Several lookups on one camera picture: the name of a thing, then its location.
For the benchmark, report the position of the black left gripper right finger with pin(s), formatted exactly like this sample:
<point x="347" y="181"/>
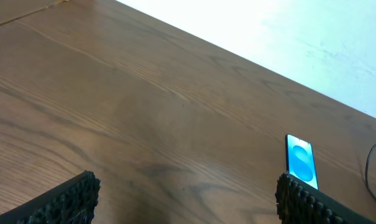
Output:
<point x="298" y="202"/>

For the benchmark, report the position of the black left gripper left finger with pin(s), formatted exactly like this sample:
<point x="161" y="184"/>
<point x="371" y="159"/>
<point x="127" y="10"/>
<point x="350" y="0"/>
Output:
<point x="72" y="202"/>

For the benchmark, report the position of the blue Galaxy smartphone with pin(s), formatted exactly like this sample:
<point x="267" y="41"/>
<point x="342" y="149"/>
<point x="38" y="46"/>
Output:
<point x="300" y="160"/>

